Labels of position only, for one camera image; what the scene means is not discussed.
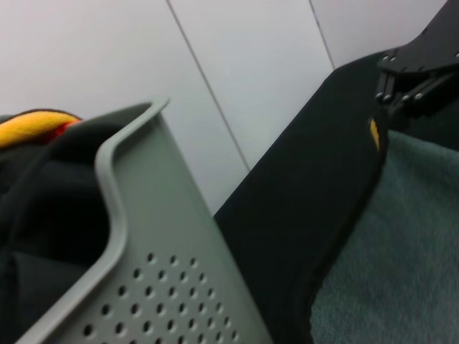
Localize yellow towel with black rim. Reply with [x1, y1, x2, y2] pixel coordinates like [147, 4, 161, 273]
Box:
[297, 107, 459, 344]

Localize grey perforated storage box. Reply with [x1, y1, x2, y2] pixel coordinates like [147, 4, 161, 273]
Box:
[14, 96, 273, 344]

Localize yellow and red towel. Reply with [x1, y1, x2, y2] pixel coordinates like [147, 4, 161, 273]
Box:
[0, 107, 83, 150]

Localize dark grey towel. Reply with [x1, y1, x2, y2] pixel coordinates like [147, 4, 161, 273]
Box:
[0, 121, 119, 344]

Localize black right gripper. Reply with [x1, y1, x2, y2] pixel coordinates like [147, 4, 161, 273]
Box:
[374, 0, 459, 119]

